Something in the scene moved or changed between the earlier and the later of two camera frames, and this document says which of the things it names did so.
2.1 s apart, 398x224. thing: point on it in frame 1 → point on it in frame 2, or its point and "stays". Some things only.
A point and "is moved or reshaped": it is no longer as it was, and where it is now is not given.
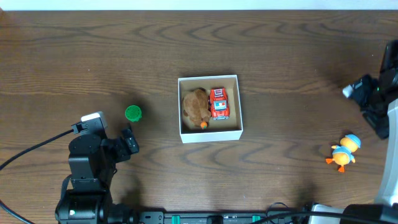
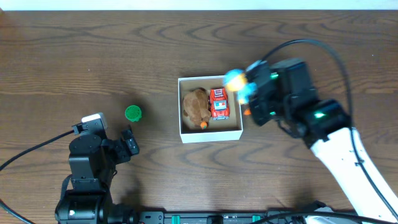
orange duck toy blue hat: [342, 154] is moved or reshaped
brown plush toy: [195, 106] stays
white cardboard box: [218, 130] stays
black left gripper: [130, 140] stays
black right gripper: [363, 92] → [258, 98]
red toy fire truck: [219, 106] stays
